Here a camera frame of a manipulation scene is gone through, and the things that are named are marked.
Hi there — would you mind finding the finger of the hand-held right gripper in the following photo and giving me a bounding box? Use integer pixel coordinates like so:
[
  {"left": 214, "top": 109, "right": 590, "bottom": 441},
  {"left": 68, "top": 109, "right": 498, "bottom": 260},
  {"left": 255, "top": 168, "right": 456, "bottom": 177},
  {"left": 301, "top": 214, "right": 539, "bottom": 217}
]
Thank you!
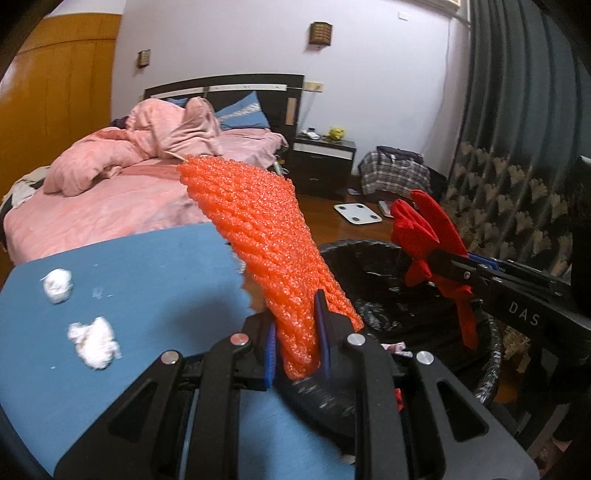
[
  {"left": 431, "top": 256, "right": 591, "bottom": 356},
  {"left": 468, "top": 253, "right": 578, "bottom": 301}
]

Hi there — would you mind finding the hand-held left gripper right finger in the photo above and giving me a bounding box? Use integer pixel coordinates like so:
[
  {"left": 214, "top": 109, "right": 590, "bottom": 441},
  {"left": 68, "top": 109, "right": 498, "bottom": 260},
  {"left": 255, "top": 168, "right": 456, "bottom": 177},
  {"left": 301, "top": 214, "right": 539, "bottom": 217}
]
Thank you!
[{"left": 314, "top": 289, "right": 542, "bottom": 480}]

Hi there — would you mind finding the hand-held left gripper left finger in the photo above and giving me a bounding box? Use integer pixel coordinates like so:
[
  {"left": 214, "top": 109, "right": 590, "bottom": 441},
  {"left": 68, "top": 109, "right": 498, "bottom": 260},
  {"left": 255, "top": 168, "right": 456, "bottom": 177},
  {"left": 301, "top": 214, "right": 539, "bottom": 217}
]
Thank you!
[{"left": 53, "top": 313, "right": 278, "bottom": 480}]

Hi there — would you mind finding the black lined trash bin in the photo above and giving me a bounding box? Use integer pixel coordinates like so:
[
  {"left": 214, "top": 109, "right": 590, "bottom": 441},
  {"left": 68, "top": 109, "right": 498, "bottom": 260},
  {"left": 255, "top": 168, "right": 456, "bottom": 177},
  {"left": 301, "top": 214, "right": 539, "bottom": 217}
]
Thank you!
[{"left": 272, "top": 239, "right": 503, "bottom": 455}]

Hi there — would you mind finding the red wrapper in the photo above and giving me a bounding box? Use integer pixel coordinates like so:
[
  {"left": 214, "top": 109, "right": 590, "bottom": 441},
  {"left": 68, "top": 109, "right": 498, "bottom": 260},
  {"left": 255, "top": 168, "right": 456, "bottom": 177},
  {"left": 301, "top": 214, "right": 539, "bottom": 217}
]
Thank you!
[{"left": 390, "top": 189, "right": 479, "bottom": 350}]

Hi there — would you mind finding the orange foam net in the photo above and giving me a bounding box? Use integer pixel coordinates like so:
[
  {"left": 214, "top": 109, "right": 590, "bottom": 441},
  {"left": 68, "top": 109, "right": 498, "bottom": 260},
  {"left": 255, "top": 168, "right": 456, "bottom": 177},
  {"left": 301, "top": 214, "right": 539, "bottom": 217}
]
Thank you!
[{"left": 177, "top": 156, "right": 365, "bottom": 381}]

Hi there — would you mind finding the white bathroom scale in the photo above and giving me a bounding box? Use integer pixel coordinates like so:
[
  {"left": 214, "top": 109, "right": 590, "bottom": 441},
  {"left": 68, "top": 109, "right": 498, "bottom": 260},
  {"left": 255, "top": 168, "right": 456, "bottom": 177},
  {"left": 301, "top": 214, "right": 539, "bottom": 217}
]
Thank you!
[{"left": 333, "top": 200, "right": 384, "bottom": 225}]

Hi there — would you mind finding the blue table cloth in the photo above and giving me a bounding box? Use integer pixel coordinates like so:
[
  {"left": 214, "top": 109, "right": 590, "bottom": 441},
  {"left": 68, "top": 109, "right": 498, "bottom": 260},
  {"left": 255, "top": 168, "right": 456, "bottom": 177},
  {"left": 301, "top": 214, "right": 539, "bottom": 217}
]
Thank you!
[{"left": 0, "top": 222, "right": 356, "bottom": 480}]

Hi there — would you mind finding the dark patterned curtain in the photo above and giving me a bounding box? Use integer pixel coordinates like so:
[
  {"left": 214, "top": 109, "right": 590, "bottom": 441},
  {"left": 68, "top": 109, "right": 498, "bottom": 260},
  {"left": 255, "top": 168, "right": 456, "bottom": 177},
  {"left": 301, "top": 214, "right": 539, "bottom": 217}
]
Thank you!
[{"left": 443, "top": 0, "right": 591, "bottom": 287}]

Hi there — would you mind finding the plaid clothing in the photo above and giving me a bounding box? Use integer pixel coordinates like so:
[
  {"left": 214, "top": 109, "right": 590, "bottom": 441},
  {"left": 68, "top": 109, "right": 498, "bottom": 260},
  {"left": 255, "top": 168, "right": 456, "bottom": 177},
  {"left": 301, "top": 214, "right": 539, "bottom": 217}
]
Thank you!
[{"left": 358, "top": 145, "right": 432, "bottom": 197}]

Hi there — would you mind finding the dark nightstand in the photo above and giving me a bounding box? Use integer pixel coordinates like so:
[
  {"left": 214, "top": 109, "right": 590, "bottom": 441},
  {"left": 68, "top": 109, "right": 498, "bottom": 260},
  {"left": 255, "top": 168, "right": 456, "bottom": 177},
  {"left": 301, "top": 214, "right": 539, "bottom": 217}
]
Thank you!
[{"left": 291, "top": 131, "right": 358, "bottom": 200}]

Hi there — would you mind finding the pinkish crumpled tissue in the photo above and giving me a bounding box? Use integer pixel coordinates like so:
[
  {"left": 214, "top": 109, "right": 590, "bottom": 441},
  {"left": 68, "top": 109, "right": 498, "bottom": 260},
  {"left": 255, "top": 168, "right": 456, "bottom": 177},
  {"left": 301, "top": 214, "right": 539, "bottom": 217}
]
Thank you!
[{"left": 68, "top": 316, "right": 122, "bottom": 371}]

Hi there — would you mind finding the pink bed sheet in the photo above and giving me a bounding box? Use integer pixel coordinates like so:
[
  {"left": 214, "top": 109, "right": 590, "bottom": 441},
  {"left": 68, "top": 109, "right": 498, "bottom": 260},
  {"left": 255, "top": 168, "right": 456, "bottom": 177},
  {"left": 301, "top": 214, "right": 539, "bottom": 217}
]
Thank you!
[{"left": 2, "top": 127, "right": 289, "bottom": 266}]

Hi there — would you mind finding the white crumpled tissue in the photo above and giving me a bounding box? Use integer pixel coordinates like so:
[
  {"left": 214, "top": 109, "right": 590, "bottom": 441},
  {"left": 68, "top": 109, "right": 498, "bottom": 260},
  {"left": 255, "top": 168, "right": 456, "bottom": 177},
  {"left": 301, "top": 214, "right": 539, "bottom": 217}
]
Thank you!
[{"left": 42, "top": 268, "right": 75, "bottom": 304}]

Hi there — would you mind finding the blue pillow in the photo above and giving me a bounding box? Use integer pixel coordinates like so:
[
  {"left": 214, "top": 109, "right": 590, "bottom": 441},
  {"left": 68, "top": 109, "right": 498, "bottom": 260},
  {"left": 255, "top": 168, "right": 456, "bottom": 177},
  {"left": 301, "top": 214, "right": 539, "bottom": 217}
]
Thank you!
[{"left": 215, "top": 91, "right": 271, "bottom": 131}]

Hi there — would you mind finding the dark wooden bed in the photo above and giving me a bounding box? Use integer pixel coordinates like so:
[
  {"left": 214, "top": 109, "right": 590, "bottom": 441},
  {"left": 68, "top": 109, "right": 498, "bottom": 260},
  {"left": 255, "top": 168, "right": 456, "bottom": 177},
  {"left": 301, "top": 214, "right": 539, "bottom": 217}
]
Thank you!
[{"left": 0, "top": 74, "right": 305, "bottom": 268}]

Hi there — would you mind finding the pink quilt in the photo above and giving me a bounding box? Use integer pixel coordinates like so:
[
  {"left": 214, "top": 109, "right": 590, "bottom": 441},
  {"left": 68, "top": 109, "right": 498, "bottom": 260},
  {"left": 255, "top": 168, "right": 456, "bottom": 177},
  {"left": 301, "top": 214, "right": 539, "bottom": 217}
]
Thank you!
[{"left": 44, "top": 99, "right": 190, "bottom": 195}]

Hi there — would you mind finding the pile of clothes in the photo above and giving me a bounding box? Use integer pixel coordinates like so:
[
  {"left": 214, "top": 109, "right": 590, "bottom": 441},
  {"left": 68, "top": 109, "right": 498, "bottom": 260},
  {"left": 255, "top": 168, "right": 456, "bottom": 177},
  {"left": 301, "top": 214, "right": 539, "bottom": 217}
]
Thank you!
[{"left": 0, "top": 166, "right": 51, "bottom": 217}]

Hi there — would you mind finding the wooden wardrobe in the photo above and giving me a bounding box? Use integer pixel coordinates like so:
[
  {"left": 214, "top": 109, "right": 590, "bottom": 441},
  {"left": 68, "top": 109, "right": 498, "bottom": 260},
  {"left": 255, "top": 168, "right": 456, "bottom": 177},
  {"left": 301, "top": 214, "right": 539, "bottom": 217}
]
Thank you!
[{"left": 0, "top": 11, "right": 123, "bottom": 185}]

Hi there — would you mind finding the large wooden wall lamp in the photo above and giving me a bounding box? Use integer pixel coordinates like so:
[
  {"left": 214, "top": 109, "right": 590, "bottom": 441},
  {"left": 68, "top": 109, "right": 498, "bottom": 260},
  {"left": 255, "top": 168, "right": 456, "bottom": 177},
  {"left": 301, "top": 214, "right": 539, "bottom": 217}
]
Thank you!
[{"left": 308, "top": 21, "right": 333, "bottom": 48}]

